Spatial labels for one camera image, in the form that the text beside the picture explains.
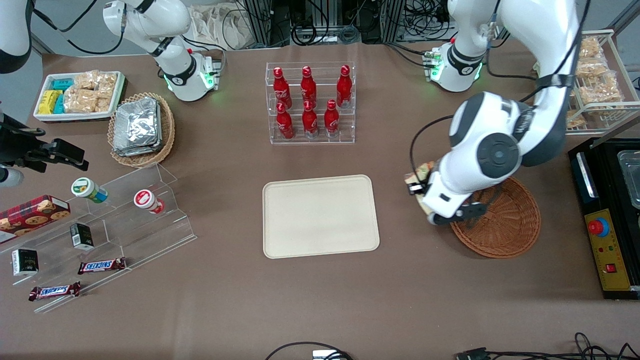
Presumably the beige plastic bag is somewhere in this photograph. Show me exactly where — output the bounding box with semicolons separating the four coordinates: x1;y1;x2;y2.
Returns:
189;4;251;51

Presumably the red cola bottle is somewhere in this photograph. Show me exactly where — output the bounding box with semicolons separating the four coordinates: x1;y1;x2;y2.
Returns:
273;67;292;108
275;102;295;140
302;100;319;138
336;65;353;108
300;66;318;106
324;99;341;138

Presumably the black equipment rack with cables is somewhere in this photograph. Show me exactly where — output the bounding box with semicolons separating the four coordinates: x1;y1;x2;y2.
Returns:
240;0;451;48

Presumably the brown wicker basket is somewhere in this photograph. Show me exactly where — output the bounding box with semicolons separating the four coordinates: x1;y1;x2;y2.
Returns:
449;176;542;259

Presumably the silver foil pack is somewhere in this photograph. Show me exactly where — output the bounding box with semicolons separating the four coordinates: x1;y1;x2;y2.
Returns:
114;97;162;151
112;142;163;158

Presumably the beige plastic tray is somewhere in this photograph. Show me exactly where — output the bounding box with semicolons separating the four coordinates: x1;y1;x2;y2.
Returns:
263;174;380;259

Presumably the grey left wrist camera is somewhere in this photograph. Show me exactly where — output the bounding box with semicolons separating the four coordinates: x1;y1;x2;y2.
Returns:
427;201;488;227

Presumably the clear acrylic bottle rack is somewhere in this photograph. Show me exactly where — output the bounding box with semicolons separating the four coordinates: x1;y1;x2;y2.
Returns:
265;62;356;145

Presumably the snickers chocolate bar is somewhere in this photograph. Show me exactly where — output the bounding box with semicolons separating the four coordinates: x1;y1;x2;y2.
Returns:
28;281;82;302
77;257;127;275

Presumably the red emergency stop button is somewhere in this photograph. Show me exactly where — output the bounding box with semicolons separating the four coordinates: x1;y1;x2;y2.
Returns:
587;217;611;238

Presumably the small black box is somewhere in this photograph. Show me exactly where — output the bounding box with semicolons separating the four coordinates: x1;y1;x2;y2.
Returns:
11;248;39;277
69;223;95;251

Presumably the grey metal bar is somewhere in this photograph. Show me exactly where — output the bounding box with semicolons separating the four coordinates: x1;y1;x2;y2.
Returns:
587;114;640;150

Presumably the triangular sandwich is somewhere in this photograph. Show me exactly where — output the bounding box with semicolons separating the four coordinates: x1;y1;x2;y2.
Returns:
404;161;437;217

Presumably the green lid cup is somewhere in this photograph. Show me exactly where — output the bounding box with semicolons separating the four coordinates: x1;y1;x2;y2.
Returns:
71;177;108;204

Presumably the red lid cup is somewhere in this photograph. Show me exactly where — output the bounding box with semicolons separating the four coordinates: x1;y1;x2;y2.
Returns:
133;189;165;215

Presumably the black machine with yellow panel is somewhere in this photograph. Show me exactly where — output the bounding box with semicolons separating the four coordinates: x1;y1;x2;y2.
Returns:
568;136;640;301

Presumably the white rectangular snack tray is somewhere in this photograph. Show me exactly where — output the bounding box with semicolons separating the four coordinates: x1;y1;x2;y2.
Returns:
33;71;127;123

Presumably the black cable bundle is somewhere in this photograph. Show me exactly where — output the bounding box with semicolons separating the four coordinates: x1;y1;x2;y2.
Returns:
487;332;640;360

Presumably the clear plastic container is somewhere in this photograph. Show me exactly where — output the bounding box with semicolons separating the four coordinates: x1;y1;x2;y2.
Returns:
616;149;640;210

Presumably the white wire rack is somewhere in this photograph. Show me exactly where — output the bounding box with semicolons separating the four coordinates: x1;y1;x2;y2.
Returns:
565;29;640;137

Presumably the clear acrylic stepped shelf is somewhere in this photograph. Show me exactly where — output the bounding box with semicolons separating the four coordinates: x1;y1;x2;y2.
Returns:
0;162;197;314

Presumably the red tartan cookie box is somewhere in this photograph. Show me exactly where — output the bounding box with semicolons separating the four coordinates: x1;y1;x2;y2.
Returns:
0;195;71;244

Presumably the light wicker basket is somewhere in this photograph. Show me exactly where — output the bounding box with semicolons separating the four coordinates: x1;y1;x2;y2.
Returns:
108;92;176;168

